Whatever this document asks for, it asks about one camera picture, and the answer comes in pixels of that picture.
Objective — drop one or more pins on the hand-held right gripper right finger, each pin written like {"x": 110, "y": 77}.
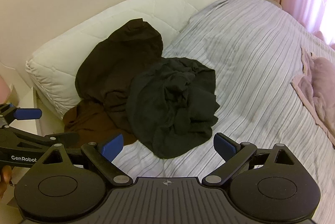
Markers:
{"x": 223, "y": 147}

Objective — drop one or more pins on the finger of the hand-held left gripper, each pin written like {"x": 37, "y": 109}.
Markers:
{"x": 66, "y": 138}
{"x": 28, "y": 114}

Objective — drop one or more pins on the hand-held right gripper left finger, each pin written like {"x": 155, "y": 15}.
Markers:
{"x": 114, "y": 145}

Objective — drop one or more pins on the black long-sleeve shirt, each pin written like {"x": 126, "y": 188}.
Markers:
{"x": 172, "y": 106}

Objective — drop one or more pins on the person's left hand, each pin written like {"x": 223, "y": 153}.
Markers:
{"x": 4, "y": 179}

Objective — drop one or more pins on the dark brown hooded garment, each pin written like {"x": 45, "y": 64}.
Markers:
{"x": 117, "y": 62}

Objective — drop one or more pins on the grey striped bed cover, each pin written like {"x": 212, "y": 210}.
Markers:
{"x": 248, "y": 62}

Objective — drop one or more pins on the pink blanket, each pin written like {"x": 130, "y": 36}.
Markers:
{"x": 318, "y": 88}

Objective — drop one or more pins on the white quilted pillow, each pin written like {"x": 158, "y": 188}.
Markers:
{"x": 99, "y": 20}

